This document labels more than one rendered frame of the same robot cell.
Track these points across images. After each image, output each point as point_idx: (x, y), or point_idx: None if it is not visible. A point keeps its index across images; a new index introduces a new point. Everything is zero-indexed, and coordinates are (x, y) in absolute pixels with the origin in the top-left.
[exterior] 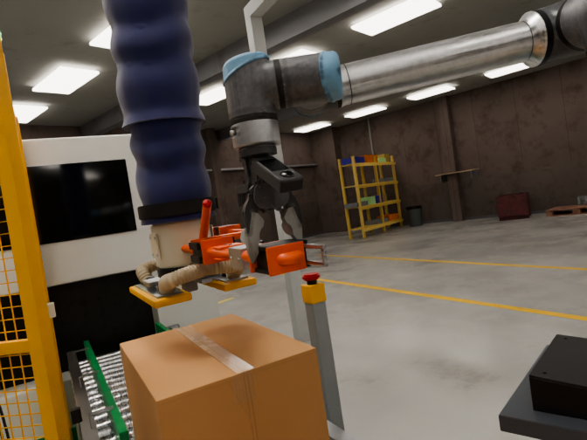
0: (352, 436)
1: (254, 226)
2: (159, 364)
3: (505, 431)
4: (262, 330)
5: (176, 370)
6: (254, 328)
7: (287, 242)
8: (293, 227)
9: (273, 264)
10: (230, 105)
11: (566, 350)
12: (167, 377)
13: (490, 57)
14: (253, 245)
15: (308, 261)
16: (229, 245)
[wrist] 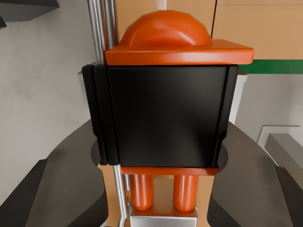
0: (87, 119)
1: (258, 181)
2: (205, 203)
3: (5, 23)
4: (110, 204)
5: (201, 183)
6: (113, 212)
7: (143, 95)
8: (85, 154)
9: (220, 42)
10: None
11: None
12: (213, 177)
13: None
14: (243, 134)
15: (116, 31)
16: None
